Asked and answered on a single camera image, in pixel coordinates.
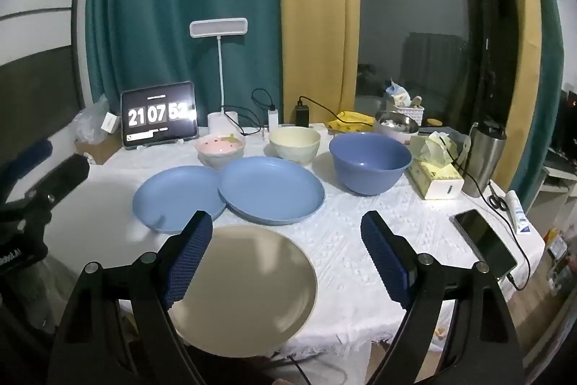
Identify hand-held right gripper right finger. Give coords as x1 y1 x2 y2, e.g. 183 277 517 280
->
361 210 526 385

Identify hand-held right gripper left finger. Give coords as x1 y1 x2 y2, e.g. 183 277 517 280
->
47 210 213 385

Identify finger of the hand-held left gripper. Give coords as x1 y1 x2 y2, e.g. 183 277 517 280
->
0 139 53 178
4 155 90 210

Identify blue plate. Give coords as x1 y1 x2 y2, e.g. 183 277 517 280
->
217 156 326 226
132 165 226 233

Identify beige plate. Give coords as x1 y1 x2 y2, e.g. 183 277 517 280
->
169 225 318 358

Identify large blue bowl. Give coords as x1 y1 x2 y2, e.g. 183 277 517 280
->
329 132 413 196

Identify pink strawberry bowl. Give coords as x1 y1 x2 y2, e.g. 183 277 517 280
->
195 133 246 169

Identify cream bowl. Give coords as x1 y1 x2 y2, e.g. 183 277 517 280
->
269 126 322 166

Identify cardboard box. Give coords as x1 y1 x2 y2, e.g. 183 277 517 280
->
74 137 122 165

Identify clear plastic bag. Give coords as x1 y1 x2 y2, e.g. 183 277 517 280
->
72 94 122 142

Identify yellow tissue box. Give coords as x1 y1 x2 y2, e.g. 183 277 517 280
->
407 131 465 201

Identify black smartphone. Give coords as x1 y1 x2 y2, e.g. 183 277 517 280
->
451 209 518 277

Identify tablet with clock display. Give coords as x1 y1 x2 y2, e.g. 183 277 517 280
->
121 81 199 150

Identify pink steel-lined bowl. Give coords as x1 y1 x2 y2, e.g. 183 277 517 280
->
374 111 420 142

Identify yellow wipes pack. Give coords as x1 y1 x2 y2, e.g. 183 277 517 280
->
327 111 377 134

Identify white tube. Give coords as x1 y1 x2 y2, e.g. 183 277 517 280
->
506 190 529 235

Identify stainless steel tumbler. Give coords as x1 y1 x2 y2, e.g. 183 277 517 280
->
461 121 508 197

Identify white power strip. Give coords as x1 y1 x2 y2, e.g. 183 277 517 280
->
243 122 332 134

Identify white slotted basket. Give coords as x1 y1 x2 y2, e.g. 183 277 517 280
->
394 104 425 128

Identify blue snack bag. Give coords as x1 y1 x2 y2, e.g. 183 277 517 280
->
385 80 410 107

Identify white desk lamp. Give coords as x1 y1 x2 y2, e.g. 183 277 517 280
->
189 18 248 133

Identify narrow teal curtain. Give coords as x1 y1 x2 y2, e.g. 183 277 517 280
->
509 0 566 210

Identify wide yellow curtain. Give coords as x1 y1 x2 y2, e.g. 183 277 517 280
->
276 0 361 128

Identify narrow yellow curtain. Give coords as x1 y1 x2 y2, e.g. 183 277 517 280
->
496 0 542 187

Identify black phone cable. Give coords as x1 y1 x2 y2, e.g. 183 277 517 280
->
444 136 530 291

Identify black lamp cable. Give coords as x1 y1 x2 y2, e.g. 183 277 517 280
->
223 104 264 137

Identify black adapter cable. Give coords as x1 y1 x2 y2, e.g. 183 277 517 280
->
296 95 376 125

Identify black charger cable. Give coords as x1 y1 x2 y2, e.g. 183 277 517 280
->
251 88 277 110

